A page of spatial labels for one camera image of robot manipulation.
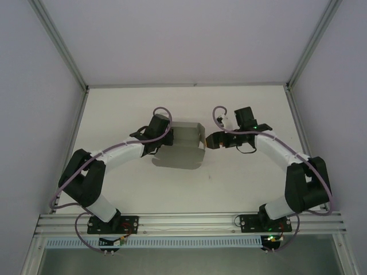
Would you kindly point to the grey paper box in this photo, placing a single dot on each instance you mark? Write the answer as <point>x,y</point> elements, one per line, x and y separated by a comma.
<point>177,157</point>

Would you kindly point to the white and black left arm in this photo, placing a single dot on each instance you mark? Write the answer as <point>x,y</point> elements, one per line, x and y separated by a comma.
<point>100,209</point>

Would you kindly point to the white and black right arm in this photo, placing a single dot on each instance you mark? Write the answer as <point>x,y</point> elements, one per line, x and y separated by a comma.
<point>306,189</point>

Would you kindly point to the right base connector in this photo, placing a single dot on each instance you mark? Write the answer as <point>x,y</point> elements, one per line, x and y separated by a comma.
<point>272,239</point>

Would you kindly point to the base connector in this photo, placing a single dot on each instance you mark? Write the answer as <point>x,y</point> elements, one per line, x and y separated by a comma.
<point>272,239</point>
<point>114,243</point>

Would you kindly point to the left base connector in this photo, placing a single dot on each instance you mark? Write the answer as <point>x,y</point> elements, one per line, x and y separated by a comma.
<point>114,243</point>

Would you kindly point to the aluminium table edge rail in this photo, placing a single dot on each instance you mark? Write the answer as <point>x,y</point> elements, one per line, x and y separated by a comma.
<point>186,85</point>

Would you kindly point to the aluminium mounting rail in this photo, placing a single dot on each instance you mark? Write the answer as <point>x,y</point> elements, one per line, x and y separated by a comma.
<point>186,222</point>

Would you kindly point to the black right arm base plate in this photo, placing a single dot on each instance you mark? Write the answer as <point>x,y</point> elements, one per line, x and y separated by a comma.
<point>249,223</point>

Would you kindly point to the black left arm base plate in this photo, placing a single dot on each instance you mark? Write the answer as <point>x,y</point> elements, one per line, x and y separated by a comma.
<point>130,223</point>

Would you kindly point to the aluminium frame post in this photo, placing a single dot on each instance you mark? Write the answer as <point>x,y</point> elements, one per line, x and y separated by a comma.
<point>61,46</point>
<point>312,43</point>

